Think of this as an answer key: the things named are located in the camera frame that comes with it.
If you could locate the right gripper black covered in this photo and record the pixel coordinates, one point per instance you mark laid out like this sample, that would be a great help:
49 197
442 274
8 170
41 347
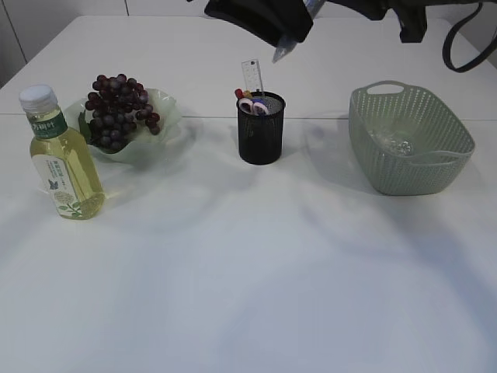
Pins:
268 20

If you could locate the silver glitter marker pen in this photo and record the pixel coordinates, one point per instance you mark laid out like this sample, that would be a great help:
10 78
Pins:
286 44

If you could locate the clear plastic ruler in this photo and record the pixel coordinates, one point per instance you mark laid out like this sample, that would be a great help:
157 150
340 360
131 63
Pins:
252 75

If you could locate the blue capped scissors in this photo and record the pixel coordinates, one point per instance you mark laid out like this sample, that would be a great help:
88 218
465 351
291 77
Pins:
259 108

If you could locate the pink purple capped scissors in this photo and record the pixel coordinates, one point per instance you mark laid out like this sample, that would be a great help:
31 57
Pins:
245 105

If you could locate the purple grape bunch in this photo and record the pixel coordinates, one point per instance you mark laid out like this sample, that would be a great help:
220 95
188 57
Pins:
115 111

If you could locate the clear plastic sheet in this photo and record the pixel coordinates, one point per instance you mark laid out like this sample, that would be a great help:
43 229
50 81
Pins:
395 142

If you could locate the yellow tea bottle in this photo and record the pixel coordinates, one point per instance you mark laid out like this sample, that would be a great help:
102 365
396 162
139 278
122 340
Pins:
61 156

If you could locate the black mesh pen holder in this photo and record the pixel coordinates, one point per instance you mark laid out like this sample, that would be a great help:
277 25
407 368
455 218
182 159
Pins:
260 137

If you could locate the green wavy glass plate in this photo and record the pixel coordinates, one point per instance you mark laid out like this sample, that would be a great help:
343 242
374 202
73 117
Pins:
145 145

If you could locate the green plastic woven basket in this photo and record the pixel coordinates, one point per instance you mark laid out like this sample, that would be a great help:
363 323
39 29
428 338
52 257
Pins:
442 144

